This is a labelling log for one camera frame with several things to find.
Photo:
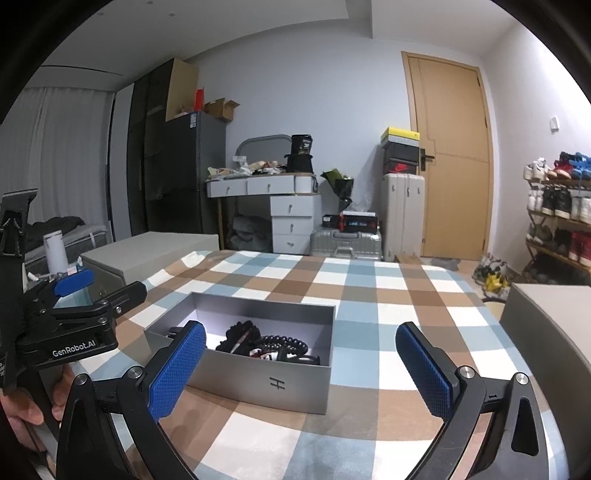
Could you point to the small open cardboard box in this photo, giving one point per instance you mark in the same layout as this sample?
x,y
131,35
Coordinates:
x,y
221,110

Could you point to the black wrapped flower bouquet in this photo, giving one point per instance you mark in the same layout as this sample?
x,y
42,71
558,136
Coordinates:
x,y
340,189

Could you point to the red black shoe box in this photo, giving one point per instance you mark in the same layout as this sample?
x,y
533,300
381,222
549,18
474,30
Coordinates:
x,y
399,167

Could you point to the white light switch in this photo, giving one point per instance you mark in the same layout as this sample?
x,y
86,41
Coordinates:
x,y
554,123

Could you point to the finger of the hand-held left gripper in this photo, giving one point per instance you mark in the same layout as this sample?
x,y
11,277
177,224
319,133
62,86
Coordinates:
x,y
124,297
74,282

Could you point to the white curtain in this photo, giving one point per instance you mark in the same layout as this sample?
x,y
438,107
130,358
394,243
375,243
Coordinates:
x,y
60,152

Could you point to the silver suitcase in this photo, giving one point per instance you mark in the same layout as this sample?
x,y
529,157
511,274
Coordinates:
x,y
344,244

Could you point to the grey arched frame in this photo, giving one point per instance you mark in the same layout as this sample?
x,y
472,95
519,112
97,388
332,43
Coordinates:
x,y
261,143

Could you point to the small black box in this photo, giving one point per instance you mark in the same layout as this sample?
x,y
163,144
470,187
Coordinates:
x,y
331,221

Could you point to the black box with red edge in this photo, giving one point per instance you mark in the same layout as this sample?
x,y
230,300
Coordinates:
x,y
360,222

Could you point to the dark clothing pile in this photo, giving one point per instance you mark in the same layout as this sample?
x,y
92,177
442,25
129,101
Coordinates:
x,y
51,235

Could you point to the grey refrigerator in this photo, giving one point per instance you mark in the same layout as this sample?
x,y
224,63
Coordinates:
x,y
184,184

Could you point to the black stacked containers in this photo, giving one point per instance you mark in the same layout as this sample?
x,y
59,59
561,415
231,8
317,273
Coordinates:
x,y
301,154

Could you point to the dark wardrobe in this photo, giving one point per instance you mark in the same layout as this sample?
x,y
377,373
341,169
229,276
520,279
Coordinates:
x,y
147,152

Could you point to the white suitcase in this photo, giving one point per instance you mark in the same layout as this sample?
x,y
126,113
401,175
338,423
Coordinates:
x,y
404,217

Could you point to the grey cardboard box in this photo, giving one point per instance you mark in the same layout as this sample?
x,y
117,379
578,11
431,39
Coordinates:
x,y
258,383

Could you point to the grey bag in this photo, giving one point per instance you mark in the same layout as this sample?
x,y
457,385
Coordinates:
x,y
249,233

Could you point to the desk clutter pile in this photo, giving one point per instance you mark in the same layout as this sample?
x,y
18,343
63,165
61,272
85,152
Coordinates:
x,y
249,168

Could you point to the grey bedside cabinet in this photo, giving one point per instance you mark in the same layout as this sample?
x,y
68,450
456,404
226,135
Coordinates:
x,y
152,254
554,332

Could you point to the person's left hand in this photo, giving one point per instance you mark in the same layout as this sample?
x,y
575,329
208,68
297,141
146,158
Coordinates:
x,y
18,415

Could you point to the white desk with drawers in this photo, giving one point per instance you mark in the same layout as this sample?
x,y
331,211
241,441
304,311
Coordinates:
x,y
291,217

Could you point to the wooden door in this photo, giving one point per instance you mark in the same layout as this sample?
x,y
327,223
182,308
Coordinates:
x,y
450,184

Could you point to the large cardboard sheet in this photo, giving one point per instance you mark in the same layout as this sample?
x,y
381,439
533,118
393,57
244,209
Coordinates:
x,y
182,87

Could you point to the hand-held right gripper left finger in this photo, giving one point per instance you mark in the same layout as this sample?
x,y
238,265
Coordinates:
x,y
178,369

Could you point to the dark grey shoe box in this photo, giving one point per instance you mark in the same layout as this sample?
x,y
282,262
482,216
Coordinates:
x,y
401,151

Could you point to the black fuzzy hair clip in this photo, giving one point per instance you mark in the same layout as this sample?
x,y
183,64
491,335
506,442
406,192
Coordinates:
x,y
238,334

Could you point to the shoe rack with shoes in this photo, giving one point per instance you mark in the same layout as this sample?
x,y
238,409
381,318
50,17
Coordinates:
x,y
561,203

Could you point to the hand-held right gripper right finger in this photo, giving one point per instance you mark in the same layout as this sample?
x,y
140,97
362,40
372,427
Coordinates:
x,y
422,369

